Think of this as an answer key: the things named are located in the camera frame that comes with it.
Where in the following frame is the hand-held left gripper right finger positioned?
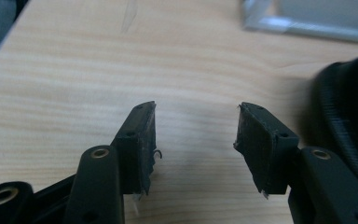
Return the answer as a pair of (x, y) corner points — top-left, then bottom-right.
(233, 102), (358, 224)

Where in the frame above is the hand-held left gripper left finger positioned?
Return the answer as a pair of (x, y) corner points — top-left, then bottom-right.
(63, 101), (157, 224)

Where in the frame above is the metal shelf rack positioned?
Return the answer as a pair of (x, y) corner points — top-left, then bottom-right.
(241, 0), (358, 45)

